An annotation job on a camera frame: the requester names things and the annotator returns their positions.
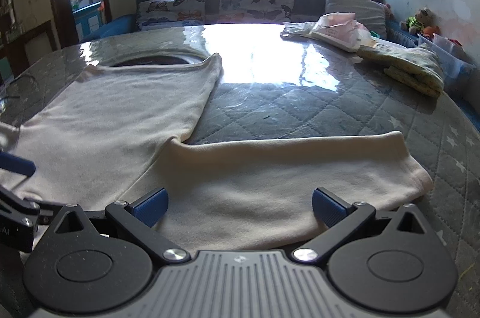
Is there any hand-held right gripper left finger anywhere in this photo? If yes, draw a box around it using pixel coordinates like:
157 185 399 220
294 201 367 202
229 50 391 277
49 187 190 263

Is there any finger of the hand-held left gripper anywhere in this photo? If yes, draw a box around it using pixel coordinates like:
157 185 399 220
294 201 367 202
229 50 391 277
0 151 37 177
0 187 61 226

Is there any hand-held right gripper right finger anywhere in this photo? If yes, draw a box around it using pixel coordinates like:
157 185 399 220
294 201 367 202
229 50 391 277
292 187 432 263

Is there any cream sweater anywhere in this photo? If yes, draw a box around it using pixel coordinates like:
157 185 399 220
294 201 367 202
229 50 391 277
0 53 434 253

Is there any grey quilted table cover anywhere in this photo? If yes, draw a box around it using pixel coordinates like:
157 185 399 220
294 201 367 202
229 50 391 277
0 22 480 318

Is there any dark wooden cabinet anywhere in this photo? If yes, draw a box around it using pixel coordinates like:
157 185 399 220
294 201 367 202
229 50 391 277
0 0 58 80

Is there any blue crate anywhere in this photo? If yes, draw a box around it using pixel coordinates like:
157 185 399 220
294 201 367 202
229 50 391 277
72 1 104 42

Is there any clear plastic bags pile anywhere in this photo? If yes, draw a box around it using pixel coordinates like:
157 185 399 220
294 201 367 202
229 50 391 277
356 41 446 98

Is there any pink packet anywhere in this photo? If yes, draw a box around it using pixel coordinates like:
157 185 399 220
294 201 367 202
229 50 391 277
310 12 374 53

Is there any clear plastic bag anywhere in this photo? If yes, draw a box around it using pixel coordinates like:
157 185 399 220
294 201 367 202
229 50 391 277
280 21 324 40

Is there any blue sofa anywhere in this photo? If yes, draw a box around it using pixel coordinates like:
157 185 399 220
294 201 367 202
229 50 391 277
77 0 480 139

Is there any clear plastic storage box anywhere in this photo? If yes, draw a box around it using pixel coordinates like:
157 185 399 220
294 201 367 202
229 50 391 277
417 33 470 79

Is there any wide butterfly print cushion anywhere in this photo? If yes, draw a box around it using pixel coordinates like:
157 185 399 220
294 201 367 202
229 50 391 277
137 0 208 32

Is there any large grey pillow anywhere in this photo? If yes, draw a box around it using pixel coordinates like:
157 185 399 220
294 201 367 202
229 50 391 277
324 0 389 40

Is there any plush toy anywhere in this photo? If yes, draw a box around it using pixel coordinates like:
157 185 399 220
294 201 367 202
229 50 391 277
399 7 442 36

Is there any square butterfly print cushion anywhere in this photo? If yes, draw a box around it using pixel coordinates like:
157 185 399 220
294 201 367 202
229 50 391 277
219 0 297 23

